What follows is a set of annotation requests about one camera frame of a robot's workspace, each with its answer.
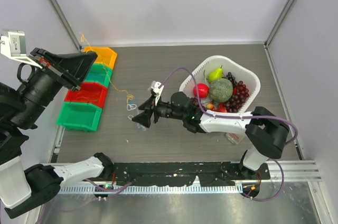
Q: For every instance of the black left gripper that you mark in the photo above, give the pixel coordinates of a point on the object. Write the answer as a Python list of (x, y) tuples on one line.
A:
[(72, 68)]

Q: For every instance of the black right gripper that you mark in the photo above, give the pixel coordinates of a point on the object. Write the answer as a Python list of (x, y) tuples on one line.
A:
[(144, 117)]

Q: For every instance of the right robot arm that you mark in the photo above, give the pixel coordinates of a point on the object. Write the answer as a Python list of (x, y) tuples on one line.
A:
[(267, 133)]

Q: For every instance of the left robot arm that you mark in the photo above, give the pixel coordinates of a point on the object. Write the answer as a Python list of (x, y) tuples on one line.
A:
[(24, 189)]

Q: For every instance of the upper green storage bin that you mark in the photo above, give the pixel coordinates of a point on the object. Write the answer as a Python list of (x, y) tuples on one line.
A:
[(100, 74)]

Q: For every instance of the green storage bin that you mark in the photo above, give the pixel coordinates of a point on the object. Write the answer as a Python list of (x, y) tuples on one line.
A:
[(100, 74), (79, 116)]

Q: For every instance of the red storage bin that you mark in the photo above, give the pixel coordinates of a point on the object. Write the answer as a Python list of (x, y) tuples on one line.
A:
[(89, 93)]

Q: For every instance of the orange storage bin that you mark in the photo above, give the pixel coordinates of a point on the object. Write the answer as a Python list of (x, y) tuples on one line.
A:
[(105, 55)]

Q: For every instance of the lower green storage bin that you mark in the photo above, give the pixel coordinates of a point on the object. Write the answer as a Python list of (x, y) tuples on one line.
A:
[(79, 116)]

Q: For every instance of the dark purple grape bunch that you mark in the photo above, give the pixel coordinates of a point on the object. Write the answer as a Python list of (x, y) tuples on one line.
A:
[(195, 102)]

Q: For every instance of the red apple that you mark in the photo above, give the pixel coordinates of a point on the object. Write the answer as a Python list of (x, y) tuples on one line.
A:
[(202, 90)]

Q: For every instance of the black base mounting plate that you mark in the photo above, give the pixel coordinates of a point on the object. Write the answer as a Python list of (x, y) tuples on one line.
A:
[(179, 174)]

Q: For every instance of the red yellow lychee fruit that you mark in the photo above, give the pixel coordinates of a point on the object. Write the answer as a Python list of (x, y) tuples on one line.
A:
[(210, 106)]

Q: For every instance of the red strawberry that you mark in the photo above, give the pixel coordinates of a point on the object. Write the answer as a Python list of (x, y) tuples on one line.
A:
[(221, 108)]

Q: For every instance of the green netted melon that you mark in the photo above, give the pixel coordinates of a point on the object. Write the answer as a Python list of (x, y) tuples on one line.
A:
[(220, 90)]

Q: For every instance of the yellow green pear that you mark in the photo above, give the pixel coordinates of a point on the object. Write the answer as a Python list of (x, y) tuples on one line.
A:
[(215, 74)]

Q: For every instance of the white plastic fruit basket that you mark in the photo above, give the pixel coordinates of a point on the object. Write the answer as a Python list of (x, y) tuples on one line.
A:
[(201, 73)]

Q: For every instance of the black grape bunch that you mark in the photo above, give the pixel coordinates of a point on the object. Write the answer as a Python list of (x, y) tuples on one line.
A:
[(231, 78)]

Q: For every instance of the transparent plastic card packet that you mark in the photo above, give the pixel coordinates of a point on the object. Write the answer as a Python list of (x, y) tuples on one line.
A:
[(234, 138)]

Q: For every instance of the red grape bunch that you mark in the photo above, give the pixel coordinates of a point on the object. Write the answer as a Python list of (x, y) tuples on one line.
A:
[(238, 99)]

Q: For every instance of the white slotted cable duct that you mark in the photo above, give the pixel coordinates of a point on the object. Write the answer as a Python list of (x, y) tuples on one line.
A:
[(195, 188)]

